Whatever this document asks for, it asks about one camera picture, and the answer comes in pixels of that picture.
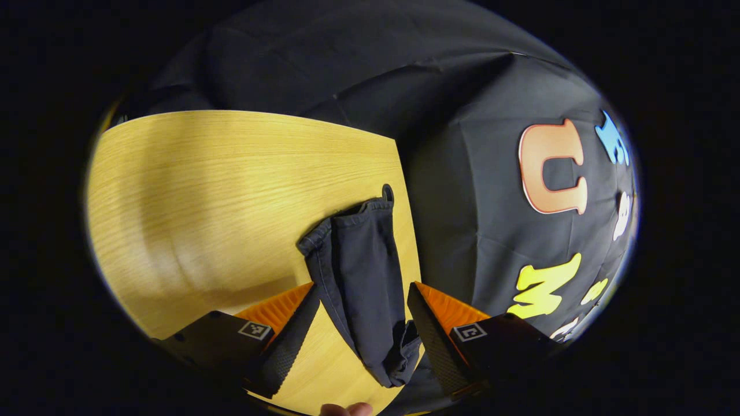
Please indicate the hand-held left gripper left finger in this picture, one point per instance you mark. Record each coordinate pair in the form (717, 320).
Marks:
(292, 346)

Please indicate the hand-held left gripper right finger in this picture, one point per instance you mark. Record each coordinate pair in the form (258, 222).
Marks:
(430, 338)

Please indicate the black jeans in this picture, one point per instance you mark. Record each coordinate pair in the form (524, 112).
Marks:
(358, 271)

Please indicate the black backdrop cloth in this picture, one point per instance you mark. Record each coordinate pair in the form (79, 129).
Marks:
(480, 231)

